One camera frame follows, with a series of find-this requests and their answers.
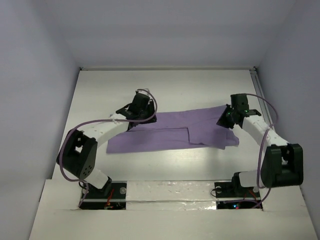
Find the purple t shirt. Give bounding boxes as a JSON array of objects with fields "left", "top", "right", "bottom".
[{"left": 106, "top": 105, "right": 240, "bottom": 154}]

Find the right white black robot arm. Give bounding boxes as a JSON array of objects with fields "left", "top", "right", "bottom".
[{"left": 217, "top": 93, "right": 304, "bottom": 190}]

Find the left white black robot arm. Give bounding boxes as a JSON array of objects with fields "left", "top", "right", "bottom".
[{"left": 56, "top": 88, "right": 158, "bottom": 197}]

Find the aluminium rail right side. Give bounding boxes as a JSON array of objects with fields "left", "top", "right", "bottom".
[{"left": 249, "top": 66, "right": 290, "bottom": 178}]

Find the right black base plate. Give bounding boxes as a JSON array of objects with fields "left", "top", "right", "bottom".
[{"left": 210, "top": 181, "right": 263, "bottom": 210}]

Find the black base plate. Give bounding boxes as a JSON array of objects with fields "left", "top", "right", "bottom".
[
  {"left": 210, "top": 181, "right": 263, "bottom": 210},
  {"left": 79, "top": 181, "right": 127, "bottom": 210}
]

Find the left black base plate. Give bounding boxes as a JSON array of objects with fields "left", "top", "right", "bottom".
[{"left": 79, "top": 181, "right": 127, "bottom": 210}]

